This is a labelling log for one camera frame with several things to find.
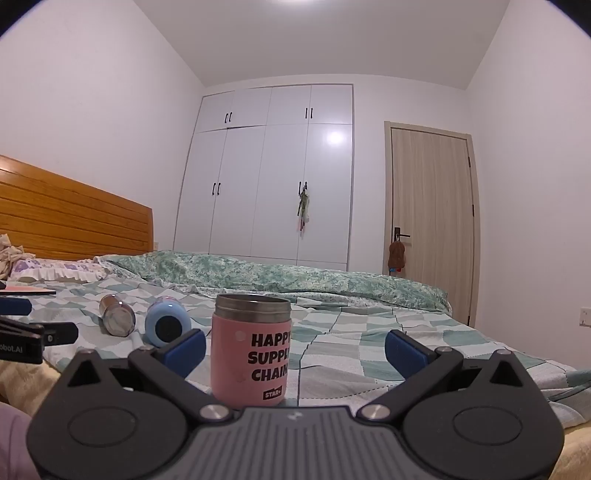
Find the wooden headboard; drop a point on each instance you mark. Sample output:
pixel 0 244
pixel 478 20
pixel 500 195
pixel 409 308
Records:
pixel 69 217

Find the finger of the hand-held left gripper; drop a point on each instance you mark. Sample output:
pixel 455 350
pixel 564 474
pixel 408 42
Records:
pixel 55 333
pixel 14 307

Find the ceiling light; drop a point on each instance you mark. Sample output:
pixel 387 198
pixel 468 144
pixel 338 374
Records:
pixel 298 2

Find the pink cup with steel rim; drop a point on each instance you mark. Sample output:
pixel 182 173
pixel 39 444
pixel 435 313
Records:
pixel 235 364

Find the person's pink clothing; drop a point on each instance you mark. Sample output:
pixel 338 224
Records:
pixel 14 443

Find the wooden door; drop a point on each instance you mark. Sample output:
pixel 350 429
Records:
pixel 434 207

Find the purple floral pillow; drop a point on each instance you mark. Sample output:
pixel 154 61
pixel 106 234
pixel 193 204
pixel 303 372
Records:
pixel 51 268

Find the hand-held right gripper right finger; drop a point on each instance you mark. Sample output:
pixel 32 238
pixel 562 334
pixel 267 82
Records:
pixel 406 354

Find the wall socket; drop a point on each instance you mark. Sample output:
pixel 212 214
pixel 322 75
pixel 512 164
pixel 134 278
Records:
pixel 586 317

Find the red flat book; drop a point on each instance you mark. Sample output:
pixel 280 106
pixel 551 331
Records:
pixel 27 290

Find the beige crumpled cloth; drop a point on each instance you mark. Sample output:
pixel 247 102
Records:
pixel 9 258

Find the light blue cup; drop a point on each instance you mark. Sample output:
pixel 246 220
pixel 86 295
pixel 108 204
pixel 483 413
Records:
pixel 167 323

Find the green floral quilt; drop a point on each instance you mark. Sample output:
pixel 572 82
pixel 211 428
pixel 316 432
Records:
pixel 323 277

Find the yellow blanket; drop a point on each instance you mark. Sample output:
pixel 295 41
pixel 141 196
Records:
pixel 27 383

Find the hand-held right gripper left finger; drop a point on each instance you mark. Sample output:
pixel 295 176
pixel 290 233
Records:
pixel 184 353

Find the white wardrobe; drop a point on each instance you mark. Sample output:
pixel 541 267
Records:
pixel 268 184

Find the checked bed sheet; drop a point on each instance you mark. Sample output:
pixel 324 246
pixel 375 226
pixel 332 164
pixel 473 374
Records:
pixel 351 332

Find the keys hanging on wardrobe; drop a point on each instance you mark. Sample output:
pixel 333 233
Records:
pixel 303 205

